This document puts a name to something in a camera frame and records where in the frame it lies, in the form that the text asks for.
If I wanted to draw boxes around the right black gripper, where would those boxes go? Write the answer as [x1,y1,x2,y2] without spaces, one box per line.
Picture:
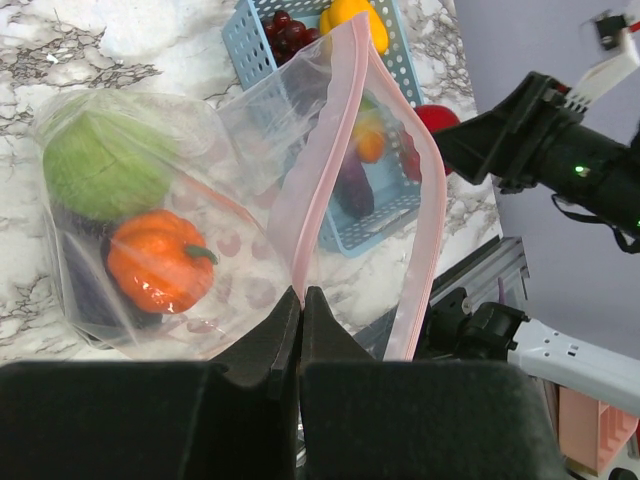
[433,72,639,240]

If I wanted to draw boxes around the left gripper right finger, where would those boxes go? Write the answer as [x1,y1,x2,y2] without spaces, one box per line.
[300,287,565,479]

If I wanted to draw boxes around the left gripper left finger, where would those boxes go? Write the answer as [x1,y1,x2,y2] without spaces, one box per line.
[1,291,300,479]

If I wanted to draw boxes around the red toy tomato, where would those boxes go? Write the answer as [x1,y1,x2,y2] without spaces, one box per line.
[407,105,460,182]

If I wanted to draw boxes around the green orange toy mango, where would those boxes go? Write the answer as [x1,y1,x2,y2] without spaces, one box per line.
[351,98,386,164]

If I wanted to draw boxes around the orange toy pumpkin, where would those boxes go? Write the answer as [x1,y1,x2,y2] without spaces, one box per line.
[106,209,218,314]

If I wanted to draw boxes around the dark purple toy eggplant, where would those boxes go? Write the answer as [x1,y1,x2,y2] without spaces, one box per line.
[52,208,163,348]

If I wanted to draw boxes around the clear pink zip top bag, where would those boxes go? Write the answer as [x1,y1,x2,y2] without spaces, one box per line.
[32,13,446,360]

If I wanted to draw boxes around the dark red toy grapes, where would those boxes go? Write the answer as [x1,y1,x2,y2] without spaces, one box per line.
[261,10,321,66]

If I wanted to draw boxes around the green toy cabbage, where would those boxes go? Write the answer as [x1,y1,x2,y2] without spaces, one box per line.
[42,109,177,221]

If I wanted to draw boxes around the light blue plastic basket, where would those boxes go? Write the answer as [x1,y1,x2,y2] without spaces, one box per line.
[222,1,422,257]

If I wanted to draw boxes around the yellow toy bell pepper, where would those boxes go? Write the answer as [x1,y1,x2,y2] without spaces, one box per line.
[318,0,390,56]

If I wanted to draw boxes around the pink plastic bin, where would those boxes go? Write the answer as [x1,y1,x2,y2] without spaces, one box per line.
[558,387,639,474]

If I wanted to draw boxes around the aluminium rail frame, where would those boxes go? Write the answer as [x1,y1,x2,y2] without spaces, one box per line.
[430,237,529,311]

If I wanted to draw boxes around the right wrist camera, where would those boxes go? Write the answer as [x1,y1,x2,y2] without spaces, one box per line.
[564,1,639,114]

